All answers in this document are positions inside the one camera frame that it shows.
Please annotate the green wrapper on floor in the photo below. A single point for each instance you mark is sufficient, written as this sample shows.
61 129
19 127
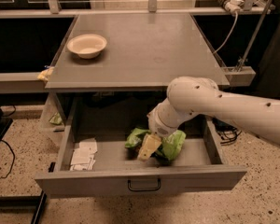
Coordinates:
56 119

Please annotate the white paper slips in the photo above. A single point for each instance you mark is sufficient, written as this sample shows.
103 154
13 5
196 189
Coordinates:
83 157

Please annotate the white paper bowl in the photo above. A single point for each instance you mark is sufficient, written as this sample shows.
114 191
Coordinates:
87 46

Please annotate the open grey drawer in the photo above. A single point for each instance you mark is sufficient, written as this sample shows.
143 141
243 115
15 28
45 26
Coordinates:
200 166

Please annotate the grey cabinet counter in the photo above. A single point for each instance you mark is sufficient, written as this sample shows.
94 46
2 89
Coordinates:
143 52

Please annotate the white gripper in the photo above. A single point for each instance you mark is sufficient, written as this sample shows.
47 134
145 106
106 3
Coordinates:
158 126

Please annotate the black drawer handle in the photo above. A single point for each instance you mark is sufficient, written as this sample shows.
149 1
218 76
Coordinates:
144 185

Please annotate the metal support rod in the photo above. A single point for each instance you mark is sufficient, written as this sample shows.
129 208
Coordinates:
242 60

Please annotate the green rice chip bag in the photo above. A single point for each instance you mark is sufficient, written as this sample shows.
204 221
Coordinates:
170 146

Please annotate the white power plug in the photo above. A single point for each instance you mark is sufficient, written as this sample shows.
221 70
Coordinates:
233 6

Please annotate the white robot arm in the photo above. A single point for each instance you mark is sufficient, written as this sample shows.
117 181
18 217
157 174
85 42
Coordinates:
188 97

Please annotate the black stand base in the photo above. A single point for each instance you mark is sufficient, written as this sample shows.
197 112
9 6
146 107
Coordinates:
36 203

